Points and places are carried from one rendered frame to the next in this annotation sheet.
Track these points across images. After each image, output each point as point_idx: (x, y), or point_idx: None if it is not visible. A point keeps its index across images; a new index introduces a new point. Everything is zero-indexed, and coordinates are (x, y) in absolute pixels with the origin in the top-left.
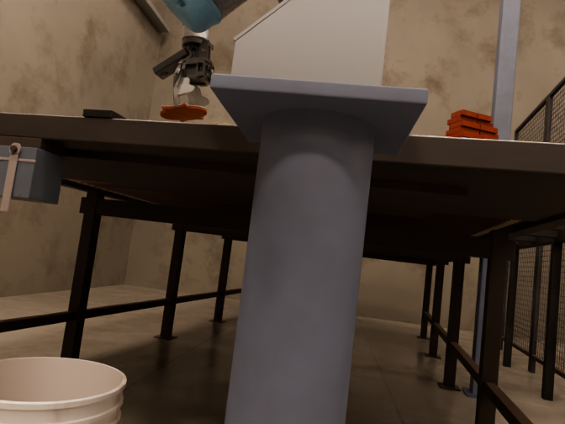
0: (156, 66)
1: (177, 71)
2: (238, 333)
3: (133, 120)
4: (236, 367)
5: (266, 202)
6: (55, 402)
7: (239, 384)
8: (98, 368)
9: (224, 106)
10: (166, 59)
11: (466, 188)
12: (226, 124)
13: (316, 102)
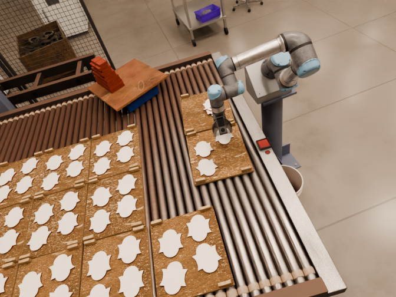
0: (227, 129)
1: (230, 121)
2: (280, 124)
3: (263, 133)
4: (281, 126)
5: (282, 104)
6: (289, 166)
7: (281, 127)
8: None
9: (287, 96)
10: (225, 124)
11: (198, 86)
12: (251, 112)
13: None
